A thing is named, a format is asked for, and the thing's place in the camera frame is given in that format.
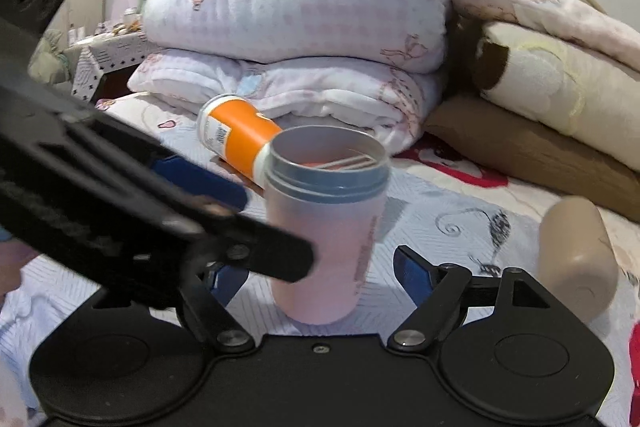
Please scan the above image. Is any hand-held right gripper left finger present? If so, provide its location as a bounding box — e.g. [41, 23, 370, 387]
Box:
[91, 252, 257, 354]

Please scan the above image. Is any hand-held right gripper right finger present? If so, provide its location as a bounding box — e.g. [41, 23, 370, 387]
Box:
[387, 245, 551, 350]

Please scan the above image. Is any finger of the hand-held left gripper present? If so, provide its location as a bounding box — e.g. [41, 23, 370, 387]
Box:
[148, 155, 249, 212]
[162, 202, 317, 284]

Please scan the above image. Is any pink cup with grey rim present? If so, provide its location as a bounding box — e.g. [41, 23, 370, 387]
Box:
[263, 125, 391, 326]

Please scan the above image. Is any beige cup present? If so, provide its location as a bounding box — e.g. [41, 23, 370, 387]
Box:
[537, 197, 620, 323]

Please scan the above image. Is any orange and white bottle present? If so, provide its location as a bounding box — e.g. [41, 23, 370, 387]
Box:
[196, 93, 286, 184]

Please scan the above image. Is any bedside table with patterned cloth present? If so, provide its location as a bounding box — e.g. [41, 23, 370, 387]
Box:
[70, 29, 151, 104]

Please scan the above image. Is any grey floral cushion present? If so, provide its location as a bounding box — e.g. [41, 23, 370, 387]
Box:
[27, 29, 77, 84]

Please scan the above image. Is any white floral folded quilt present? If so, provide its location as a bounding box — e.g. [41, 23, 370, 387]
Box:
[126, 49, 448, 158]

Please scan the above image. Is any pink checked folded quilt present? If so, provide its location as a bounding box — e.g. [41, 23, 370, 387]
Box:
[142, 0, 455, 75]

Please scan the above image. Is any cream and brown pillow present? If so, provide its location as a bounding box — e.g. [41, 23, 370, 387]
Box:
[470, 21, 640, 158]

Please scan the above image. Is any pale pink blanket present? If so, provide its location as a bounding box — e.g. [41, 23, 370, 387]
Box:
[450, 0, 640, 72]

